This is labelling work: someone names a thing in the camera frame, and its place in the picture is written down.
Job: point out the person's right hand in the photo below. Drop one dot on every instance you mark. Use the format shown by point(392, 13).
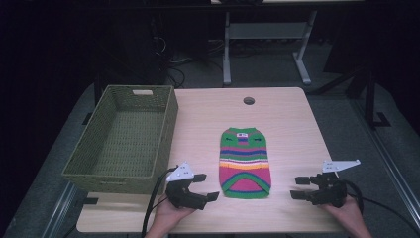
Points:
point(348, 219)

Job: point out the black computer tower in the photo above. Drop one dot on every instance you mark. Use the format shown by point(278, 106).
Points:
point(138, 49)

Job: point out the striped knitted pet sweater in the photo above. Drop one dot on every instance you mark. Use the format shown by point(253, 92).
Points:
point(244, 165)

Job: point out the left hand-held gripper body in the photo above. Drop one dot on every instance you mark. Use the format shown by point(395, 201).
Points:
point(181, 195)

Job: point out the black metal stand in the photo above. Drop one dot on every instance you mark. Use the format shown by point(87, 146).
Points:
point(369, 95)

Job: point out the green woven basket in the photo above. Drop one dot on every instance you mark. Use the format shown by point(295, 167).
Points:
point(128, 139)

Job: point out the person's left hand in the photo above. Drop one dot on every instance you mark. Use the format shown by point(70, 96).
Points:
point(165, 219)

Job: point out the aluminium floor rail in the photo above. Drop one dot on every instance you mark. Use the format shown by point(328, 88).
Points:
point(386, 155)
point(59, 211)

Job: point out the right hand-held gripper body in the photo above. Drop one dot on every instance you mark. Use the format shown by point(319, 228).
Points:
point(330, 191)

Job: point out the grey metal desk frame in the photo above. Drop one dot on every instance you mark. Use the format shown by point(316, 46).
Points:
point(267, 31)

